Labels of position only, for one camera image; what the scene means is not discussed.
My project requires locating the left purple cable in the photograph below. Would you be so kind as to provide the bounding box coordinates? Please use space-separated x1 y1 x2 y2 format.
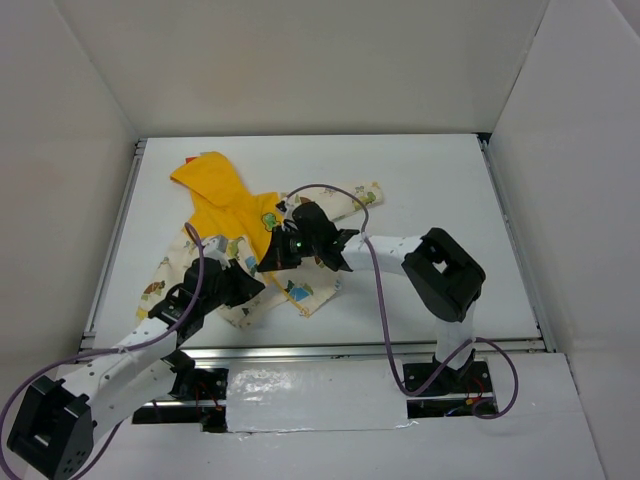
0 222 205 479

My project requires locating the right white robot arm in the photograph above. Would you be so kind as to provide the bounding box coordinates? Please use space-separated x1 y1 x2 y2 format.
258 202 486 391

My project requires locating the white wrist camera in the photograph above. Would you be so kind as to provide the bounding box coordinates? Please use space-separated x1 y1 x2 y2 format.
203 235 230 269
275 195 301 217

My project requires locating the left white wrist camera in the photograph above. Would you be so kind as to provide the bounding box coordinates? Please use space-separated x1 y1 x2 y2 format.
203 235 230 269

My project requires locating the white taped cover plate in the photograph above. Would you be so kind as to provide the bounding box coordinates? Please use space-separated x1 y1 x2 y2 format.
226 360 410 433

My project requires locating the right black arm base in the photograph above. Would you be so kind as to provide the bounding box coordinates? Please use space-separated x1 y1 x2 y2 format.
402 360 493 399

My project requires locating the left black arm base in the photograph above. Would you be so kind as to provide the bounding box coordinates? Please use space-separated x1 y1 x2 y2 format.
163 350 229 433

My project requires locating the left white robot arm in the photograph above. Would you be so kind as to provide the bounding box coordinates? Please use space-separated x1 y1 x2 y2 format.
7 258 264 479

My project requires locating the yellow hooded dinosaur print jacket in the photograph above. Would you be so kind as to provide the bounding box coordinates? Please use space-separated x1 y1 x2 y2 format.
136 152 384 329

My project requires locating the aluminium front rail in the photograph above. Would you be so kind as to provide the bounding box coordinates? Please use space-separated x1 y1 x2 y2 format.
79 335 549 362

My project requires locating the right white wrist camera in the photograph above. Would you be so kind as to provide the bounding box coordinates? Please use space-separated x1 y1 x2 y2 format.
275 195 301 217

